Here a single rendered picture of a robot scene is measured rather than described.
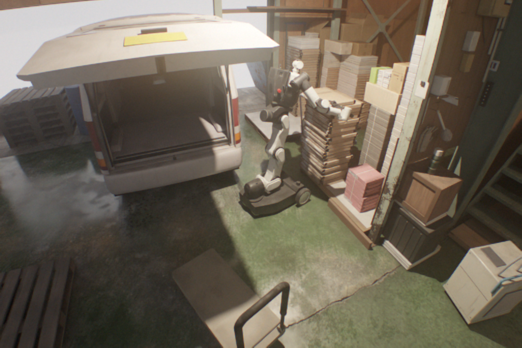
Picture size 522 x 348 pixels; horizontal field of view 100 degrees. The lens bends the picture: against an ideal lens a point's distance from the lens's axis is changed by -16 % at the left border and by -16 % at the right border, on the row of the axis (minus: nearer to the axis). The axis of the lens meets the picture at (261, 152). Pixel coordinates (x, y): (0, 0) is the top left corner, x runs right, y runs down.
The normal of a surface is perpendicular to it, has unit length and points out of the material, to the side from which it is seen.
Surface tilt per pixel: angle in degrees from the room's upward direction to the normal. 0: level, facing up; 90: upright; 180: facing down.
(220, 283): 0
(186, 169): 87
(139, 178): 86
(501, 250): 0
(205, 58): 106
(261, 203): 0
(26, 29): 90
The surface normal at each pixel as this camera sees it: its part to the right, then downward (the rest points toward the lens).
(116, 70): 0.37, 0.70
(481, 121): -0.92, 0.20
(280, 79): 0.25, 0.38
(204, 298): 0.00, -0.86
